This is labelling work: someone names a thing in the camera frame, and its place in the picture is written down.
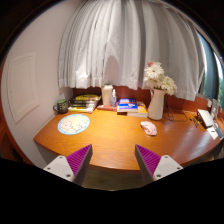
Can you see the red flat case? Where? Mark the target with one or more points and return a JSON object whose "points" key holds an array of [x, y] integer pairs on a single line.
{"points": [[106, 108]]}

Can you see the stack of books, yellow top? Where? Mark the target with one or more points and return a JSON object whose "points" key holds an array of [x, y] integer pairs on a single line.
{"points": [[83, 103]]}

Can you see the round light blue mouse pad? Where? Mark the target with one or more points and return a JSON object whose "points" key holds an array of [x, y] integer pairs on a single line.
{"points": [[73, 124]]}

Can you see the white paper card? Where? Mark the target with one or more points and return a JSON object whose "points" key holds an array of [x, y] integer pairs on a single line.
{"points": [[212, 132]]}

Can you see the dark green mug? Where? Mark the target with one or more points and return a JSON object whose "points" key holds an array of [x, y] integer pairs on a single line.
{"points": [[61, 106]]}

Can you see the white wall panel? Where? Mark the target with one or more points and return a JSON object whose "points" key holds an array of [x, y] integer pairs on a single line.
{"points": [[21, 87]]}

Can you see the white ceramic pitcher vase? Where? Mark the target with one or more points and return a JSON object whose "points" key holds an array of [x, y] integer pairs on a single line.
{"points": [[156, 106]]}

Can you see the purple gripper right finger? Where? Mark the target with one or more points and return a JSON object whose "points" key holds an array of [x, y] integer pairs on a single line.
{"points": [[154, 167]]}

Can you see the white box device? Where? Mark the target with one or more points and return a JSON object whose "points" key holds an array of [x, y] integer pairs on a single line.
{"points": [[206, 117]]}

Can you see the orange book under blue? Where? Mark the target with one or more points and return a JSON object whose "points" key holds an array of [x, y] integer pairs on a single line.
{"points": [[142, 110]]}

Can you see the pink computer mouse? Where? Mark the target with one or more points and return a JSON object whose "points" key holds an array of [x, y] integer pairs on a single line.
{"points": [[149, 128]]}

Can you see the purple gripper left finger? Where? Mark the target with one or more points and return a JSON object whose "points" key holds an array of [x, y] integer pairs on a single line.
{"points": [[73, 167]]}

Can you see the white and pink flowers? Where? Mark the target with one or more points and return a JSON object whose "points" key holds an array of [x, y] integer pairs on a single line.
{"points": [[155, 78]]}

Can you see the clear sanitizer bottle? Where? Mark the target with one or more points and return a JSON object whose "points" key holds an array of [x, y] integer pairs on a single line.
{"points": [[113, 98]]}

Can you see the white pleated curtain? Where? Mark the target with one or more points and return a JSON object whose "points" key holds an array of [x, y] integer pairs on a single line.
{"points": [[111, 41]]}

